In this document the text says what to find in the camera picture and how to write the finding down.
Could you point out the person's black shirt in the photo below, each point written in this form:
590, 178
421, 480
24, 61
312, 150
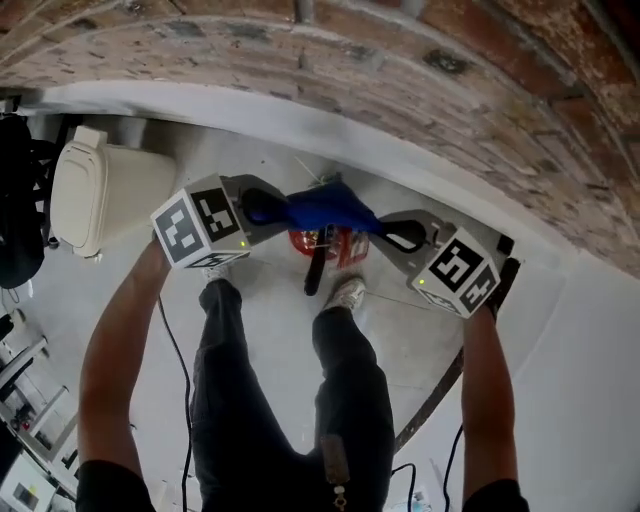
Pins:
110, 487

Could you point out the black office chair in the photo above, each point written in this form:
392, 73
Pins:
17, 210

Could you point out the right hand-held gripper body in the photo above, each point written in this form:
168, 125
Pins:
460, 272

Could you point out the black baseboard strip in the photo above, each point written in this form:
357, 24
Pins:
435, 395

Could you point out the person's left white sneaker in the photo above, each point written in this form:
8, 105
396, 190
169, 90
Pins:
216, 274

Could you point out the cream trash bin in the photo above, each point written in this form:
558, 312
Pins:
125, 190

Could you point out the person's right forearm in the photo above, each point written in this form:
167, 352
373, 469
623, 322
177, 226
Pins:
487, 390

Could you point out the person's left forearm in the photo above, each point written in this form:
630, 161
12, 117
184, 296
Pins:
115, 350

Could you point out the red fire extinguisher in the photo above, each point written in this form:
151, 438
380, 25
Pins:
305, 242

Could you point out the white desk with metal legs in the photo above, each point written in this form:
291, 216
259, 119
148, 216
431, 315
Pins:
30, 400

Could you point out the blue cloth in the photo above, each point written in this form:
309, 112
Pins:
330, 207

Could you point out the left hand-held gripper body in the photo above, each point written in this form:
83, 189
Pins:
195, 225

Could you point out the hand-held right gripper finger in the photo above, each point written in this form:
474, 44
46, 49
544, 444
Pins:
410, 257
417, 215

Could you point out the red tag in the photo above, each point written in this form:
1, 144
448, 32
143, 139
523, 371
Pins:
352, 247

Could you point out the person's black trousers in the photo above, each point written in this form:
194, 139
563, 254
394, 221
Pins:
235, 400

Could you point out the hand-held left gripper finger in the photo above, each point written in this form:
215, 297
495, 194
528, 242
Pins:
260, 182
265, 232

